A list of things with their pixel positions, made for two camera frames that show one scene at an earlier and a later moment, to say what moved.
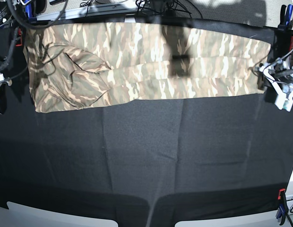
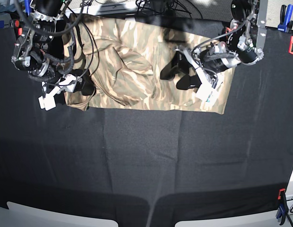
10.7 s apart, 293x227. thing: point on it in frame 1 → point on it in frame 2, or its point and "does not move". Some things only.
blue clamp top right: x=286 y=23 does not move
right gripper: x=287 y=78 → x=181 y=64
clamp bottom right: x=282 y=207 does not move
